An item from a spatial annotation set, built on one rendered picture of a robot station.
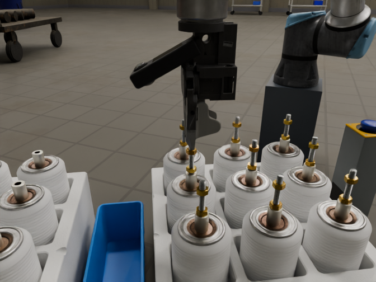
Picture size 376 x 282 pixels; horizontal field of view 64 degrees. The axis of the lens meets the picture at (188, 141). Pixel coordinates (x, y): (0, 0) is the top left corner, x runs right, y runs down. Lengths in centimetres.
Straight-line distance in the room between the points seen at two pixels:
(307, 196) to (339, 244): 12
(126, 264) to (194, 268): 33
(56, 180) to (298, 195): 50
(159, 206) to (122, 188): 40
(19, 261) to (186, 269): 24
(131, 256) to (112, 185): 33
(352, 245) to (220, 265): 21
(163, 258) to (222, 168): 25
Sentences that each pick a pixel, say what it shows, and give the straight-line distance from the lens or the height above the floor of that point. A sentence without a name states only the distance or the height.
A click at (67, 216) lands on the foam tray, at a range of 68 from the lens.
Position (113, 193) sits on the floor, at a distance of 102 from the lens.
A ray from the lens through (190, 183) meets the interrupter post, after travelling 57.
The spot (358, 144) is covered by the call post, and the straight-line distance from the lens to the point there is 75.
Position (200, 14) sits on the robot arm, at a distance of 45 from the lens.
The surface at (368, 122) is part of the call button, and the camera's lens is 77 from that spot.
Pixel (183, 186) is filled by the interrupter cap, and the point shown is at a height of 25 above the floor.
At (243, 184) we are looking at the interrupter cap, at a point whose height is 25.
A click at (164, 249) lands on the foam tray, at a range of 57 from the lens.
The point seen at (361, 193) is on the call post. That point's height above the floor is 17.
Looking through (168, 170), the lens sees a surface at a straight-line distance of 67.
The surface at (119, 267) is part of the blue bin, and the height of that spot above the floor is 0.
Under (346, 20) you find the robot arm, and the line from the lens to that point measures 99.
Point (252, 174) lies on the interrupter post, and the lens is 59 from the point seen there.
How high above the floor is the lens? 59
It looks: 26 degrees down
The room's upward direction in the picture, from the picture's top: straight up
